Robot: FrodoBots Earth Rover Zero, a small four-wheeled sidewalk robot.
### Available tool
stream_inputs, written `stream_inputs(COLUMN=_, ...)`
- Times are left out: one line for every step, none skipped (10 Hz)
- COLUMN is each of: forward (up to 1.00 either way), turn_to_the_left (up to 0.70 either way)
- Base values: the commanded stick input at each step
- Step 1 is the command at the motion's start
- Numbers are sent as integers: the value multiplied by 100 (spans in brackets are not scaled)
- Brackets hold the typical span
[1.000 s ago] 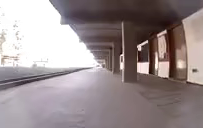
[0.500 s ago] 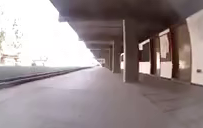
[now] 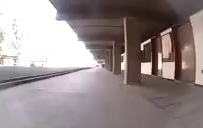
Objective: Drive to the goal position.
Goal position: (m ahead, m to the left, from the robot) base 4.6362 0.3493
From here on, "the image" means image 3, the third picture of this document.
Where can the large concrete building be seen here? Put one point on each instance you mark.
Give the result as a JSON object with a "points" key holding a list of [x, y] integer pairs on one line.
{"points": [[132, 50]]}

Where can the low distant building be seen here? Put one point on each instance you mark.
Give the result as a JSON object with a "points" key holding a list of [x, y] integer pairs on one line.
{"points": [[7, 60]]}

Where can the dark asphalt ground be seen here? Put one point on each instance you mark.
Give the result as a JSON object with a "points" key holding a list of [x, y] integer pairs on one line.
{"points": [[12, 71]]}

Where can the grey concrete pavement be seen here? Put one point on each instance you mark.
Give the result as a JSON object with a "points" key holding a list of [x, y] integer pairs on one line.
{"points": [[89, 103]]}

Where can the rectangular ground hatch cover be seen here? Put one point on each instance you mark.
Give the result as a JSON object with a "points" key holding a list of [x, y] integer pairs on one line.
{"points": [[164, 102]]}

